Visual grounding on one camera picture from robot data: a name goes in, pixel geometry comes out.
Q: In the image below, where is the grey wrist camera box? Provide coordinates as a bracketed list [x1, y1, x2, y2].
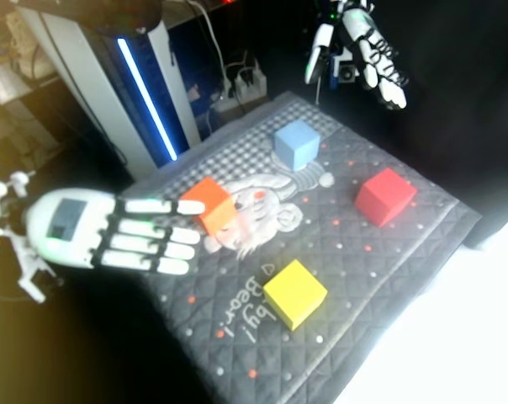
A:
[331, 54, 362, 86]

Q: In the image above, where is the red cube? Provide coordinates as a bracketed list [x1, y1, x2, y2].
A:
[353, 167, 419, 228]

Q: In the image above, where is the white cable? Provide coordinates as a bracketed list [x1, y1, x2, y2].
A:
[185, 0, 232, 92]

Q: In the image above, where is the grey quilt with bear print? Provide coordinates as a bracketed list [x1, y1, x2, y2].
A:
[121, 90, 483, 404]

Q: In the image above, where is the orange cube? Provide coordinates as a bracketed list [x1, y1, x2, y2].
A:
[180, 176, 239, 237]

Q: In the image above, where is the yellow cube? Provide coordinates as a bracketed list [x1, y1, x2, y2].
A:
[262, 258, 329, 332]

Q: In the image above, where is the light blue cube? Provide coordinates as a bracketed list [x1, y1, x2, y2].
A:
[273, 119, 322, 173]

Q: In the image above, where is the white tower with blue light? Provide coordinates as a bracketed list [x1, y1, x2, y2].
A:
[16, 8, 203, 180]

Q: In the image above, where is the white power strip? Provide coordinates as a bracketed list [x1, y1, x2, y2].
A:
[223, 58, 268, 102]

